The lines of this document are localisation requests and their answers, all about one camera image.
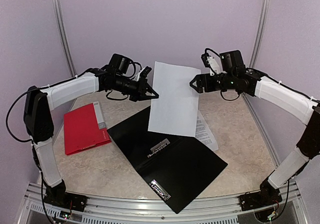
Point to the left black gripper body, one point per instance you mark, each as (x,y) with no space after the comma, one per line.
(136,92)

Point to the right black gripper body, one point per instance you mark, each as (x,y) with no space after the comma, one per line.
(227,83)

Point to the white sheet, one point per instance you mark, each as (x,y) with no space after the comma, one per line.
(175,112)

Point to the red folder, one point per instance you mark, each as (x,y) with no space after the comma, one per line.
(84,128)

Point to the black folder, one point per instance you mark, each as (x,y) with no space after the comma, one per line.
(177,168)

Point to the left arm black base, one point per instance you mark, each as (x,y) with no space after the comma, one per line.
(59,197)

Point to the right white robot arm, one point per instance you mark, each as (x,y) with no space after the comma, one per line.
(299,112)

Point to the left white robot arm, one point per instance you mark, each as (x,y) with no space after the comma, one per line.
(41,101)

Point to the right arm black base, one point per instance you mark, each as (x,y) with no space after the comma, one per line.
(266,196)

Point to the printed text sheet centre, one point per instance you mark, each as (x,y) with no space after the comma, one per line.
(204,134)

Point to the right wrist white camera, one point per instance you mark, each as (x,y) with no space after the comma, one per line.
(211,63)

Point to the right aluminium frame post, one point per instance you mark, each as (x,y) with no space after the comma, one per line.
(259,33)

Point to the aluminium frame post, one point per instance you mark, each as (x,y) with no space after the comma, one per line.
(259,33)
(63,37)

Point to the left aluminium frame post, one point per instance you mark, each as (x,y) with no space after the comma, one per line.
(63,37)

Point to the aluminium front rail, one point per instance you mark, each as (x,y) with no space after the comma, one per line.
(107,210)

